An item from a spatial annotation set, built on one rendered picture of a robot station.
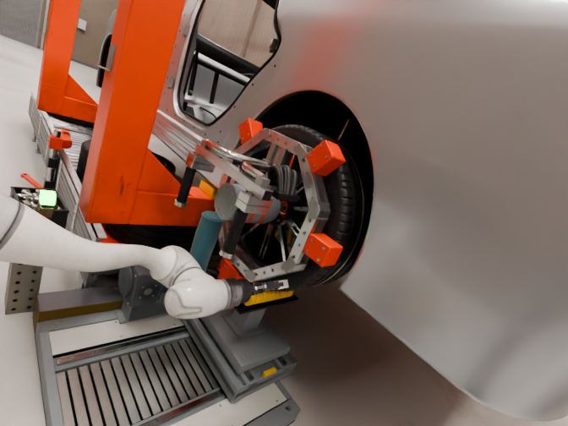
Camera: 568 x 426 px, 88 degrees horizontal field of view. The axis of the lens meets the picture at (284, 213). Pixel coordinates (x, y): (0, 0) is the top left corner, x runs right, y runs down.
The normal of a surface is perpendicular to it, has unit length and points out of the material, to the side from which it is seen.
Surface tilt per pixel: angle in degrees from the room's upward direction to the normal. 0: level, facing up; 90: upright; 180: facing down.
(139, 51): 90
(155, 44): 90
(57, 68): 90
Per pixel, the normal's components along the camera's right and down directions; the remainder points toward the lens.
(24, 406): 0.37, -0.89
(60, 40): 0.63, 0.45
